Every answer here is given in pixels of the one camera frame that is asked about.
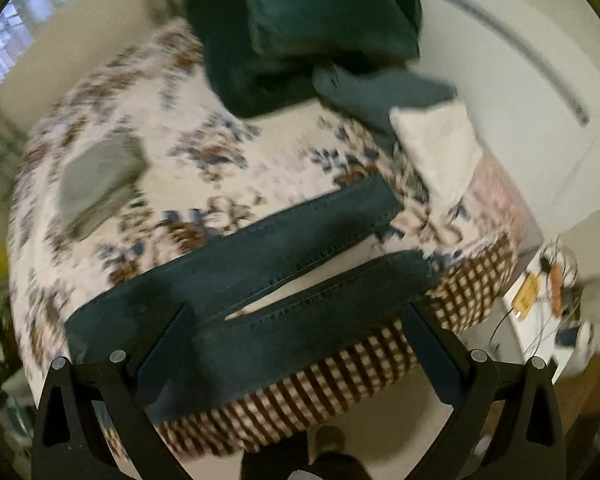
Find grey-blue cloth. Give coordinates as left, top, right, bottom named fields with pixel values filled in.
left=312, top=66, right=457, bottom=156

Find white bedside table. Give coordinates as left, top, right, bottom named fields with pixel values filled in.
left=486, top=238, right=594, bottom=379

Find folded grey garment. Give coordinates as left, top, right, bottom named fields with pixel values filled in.
left=58, top=133, right=149, bottom=240

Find dark blue denim jeans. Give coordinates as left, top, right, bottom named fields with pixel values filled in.
left=65, top=176, right=439, bottom=422

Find white pillow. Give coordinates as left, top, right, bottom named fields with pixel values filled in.
left=389, top=100, right=483, bottom=214

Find white headboard with grey stripe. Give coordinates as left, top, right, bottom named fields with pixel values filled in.
left=417, top=0, right=600, bottom=234

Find dark green plush blanket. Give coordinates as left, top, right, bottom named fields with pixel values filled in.
left=186, top=0, right=422, bottom=118

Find floral bedspread on bed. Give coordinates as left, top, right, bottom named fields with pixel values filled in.
left=8, top=20, right=538, bottom=458

